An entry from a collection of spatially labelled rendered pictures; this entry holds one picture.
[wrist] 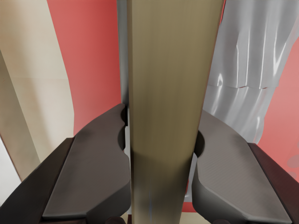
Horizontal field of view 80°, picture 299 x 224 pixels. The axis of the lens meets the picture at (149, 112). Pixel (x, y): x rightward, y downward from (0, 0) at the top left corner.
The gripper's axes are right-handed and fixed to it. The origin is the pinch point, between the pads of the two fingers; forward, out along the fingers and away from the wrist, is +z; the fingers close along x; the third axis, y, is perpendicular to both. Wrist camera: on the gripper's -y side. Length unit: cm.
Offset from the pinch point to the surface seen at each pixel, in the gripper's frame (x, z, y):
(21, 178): -13.8, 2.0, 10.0
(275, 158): 15.0, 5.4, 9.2
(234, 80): 7.1, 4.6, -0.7
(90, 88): -6.4, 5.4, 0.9
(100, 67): -5.2, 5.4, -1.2
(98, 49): -5.2, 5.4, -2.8
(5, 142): -13.8, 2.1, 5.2
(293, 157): 17.1, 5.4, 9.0
